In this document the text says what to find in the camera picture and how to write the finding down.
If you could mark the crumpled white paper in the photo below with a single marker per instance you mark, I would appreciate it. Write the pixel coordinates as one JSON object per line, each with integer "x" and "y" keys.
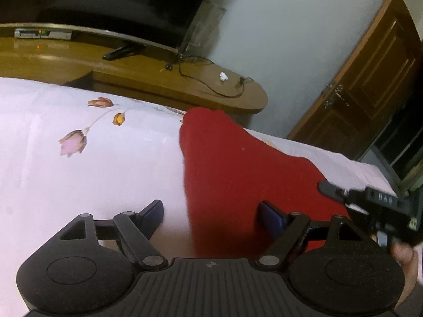
{"x": 223, "y": 76}

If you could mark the clear glass vase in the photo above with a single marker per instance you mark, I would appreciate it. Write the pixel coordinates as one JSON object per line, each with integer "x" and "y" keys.
{"x": 205, "y": 26}

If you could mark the wooden television cabinet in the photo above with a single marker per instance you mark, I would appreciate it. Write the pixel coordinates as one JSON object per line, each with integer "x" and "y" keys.
{"x": 132, "y": 79}

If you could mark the person's right forearm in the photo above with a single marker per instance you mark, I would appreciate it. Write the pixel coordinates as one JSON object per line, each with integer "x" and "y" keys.
{"x": 414, "y": 290}

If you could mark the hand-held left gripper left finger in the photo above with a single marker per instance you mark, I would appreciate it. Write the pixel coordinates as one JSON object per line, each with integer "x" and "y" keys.
{"x": 153, "y": 213}

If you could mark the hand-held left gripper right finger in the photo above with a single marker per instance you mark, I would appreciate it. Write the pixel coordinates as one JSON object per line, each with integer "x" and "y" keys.
{"x": 272, "y": 216}

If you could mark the dark metal frame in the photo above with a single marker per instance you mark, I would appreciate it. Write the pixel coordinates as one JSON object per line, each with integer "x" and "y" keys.
{"x": 380, "y": 158}

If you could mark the small black plug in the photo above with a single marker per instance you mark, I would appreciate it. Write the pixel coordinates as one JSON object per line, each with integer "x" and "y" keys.
{"x": 169, "y": 67}

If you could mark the silver set-top box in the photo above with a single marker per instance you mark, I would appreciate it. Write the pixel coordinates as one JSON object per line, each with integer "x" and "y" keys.
{"x": 43, "y": 34}

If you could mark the brown wooden door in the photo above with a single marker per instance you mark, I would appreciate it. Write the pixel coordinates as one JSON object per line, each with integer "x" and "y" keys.
{"x": 370, "y": 72}

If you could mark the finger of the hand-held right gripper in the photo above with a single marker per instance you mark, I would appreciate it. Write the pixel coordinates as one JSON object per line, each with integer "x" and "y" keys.
{"x": 330, "y": 191}

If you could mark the metal door latch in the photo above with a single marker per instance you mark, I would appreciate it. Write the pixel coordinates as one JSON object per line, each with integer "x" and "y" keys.
{"x": 334, "y": 95}

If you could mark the red knit sweater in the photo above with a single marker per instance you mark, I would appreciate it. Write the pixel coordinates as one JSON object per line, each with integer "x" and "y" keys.
{"x": 231, "y": 171}

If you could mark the person's right hand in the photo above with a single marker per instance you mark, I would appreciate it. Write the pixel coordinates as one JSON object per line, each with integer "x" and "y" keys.
{"x": 403, "y": 254}

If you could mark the floral white bed sheet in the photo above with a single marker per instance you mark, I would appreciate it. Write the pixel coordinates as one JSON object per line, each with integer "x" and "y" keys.
{"x": 82, "y": 178}

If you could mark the large black television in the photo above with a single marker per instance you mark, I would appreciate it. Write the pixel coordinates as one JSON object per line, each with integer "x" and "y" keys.
{"x": 99, "y": 3}

